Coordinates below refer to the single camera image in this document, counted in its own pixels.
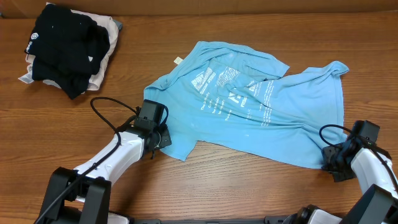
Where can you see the light blue printed t-shirt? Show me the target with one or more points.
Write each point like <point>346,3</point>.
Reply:
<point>237,97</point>

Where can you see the grey folded garment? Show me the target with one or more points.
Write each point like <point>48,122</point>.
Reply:
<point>118,24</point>

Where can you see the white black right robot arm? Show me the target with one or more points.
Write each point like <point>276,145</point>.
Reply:
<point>378,183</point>

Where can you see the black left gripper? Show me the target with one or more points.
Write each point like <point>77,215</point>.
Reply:
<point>165,137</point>

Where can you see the beige folded garment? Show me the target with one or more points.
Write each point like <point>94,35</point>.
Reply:
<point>95,80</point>

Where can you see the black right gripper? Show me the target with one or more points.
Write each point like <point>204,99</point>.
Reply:
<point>328,154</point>

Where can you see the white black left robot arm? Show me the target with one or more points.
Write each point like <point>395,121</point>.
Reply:
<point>82,195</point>

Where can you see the black folded garment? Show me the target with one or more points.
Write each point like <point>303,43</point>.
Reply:
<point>67,48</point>

